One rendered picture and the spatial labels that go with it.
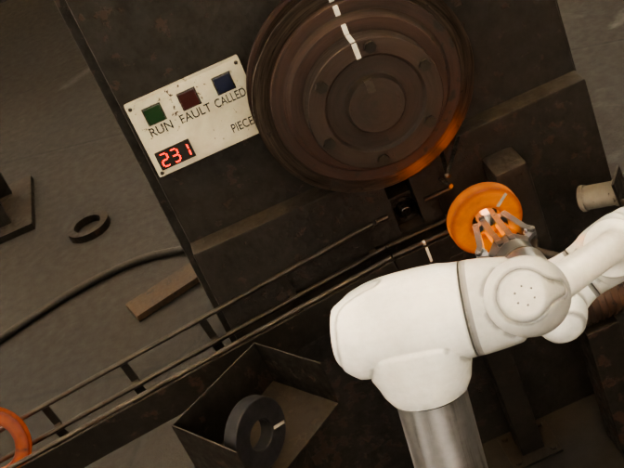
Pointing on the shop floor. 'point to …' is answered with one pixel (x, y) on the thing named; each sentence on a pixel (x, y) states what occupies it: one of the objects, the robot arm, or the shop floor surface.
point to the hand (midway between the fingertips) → (482, 212)
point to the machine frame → (427, 184)
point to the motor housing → (606, 359)
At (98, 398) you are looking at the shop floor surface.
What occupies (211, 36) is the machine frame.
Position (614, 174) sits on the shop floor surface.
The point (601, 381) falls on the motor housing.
